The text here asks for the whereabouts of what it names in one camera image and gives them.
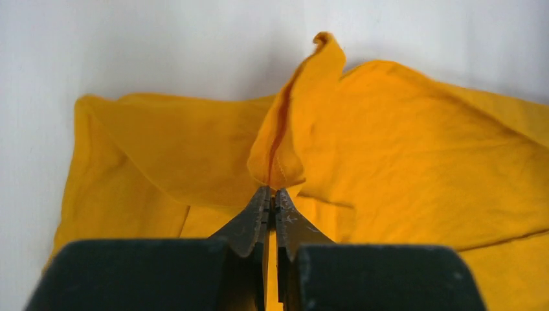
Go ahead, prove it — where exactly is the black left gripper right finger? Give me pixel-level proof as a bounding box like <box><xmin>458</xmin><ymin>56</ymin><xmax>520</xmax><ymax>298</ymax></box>
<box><xmin>274</xmin><ymin>189</ymin><xmax>486</xmax><ymax>310</ymax></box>

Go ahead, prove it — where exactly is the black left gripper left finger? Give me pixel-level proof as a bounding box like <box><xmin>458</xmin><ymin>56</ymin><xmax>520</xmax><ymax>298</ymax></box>
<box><xmin>26</xmin><ymin>187</ymin><xmax>271</xmax><ymax>310</ymax></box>

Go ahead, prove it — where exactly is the yellow t shirt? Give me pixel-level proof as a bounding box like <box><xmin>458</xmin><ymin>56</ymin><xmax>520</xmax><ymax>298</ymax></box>
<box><xmin>53</xmin><ymin>32</ymin><xmax>548</xmax><ymax>310</ymax></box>

